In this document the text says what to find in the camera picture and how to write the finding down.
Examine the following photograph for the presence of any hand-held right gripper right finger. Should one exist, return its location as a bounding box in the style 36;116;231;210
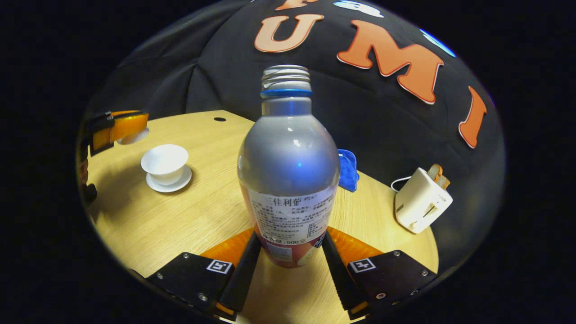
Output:
322;226;438;321

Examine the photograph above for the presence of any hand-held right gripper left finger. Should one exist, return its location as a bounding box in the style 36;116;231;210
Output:
146;228;262;321

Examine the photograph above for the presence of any white teacup lid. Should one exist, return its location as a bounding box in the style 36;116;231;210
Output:
117;127;150;145

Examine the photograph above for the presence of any white teacup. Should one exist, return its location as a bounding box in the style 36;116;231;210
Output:
141;144;189;186

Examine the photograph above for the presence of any silver water bottle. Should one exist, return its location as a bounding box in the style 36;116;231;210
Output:
237;64;341;269

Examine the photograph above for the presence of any white saucer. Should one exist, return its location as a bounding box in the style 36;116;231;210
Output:
146;165;193;193

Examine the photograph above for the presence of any blue towel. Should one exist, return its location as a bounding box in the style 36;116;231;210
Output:
337;149;360;193

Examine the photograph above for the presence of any white toaster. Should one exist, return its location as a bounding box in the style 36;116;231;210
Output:
395;167;453;234

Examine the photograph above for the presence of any white toaster cable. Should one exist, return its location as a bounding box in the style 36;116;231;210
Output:
390;175;413;194

